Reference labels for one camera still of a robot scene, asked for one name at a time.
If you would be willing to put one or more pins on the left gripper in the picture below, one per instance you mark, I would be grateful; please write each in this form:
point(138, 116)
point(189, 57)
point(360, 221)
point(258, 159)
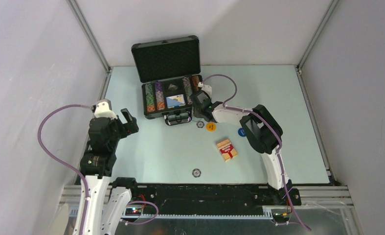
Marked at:
point(131, 127)

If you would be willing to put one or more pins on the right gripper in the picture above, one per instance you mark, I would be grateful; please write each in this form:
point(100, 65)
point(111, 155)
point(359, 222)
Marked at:
point(196, 113)

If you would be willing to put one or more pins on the black poker set case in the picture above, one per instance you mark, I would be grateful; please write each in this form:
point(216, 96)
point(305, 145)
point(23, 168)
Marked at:
point(169, 71)

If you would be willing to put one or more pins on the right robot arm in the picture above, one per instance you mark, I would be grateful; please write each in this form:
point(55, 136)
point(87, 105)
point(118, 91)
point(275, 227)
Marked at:
point(262, 131)

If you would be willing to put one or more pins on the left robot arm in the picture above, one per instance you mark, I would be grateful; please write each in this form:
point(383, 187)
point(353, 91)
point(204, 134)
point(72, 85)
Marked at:
point(95, 216)

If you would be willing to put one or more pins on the poker chip near disc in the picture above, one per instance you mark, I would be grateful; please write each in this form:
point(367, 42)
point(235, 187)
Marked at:
point(200, 124)

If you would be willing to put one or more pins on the orange round button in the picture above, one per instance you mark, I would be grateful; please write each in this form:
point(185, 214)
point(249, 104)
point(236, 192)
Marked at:
point(211, 126)

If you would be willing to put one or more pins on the blue round button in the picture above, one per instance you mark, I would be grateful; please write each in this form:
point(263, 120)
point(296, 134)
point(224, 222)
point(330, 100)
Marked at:
point(241, 132)

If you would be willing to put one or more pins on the red playing card box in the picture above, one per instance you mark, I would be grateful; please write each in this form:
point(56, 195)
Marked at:
point(227, 150)

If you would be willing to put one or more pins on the poker chip front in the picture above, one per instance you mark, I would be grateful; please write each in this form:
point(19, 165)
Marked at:
point(196, 173)

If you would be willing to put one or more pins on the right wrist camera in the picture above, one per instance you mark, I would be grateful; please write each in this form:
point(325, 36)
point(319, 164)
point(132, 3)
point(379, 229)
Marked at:
point(206, 88)

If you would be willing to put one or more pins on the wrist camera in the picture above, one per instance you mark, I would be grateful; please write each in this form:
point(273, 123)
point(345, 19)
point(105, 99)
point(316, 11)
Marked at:
point(103, 109)
point(206, 88)

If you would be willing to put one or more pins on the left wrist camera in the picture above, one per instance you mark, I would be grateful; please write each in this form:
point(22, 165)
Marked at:
point(103, 109)

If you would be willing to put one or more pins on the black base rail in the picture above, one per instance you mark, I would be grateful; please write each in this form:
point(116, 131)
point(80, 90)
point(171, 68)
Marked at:
point(205, 199)

